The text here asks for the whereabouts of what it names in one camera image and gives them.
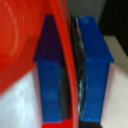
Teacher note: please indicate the orange-red plastic bowl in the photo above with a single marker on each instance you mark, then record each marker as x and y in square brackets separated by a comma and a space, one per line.
[20, 30]

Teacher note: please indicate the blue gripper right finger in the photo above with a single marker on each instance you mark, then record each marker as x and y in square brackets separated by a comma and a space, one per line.
[96, 73]

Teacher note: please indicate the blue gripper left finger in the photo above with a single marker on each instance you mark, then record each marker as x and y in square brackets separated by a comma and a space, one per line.
[50, 83]

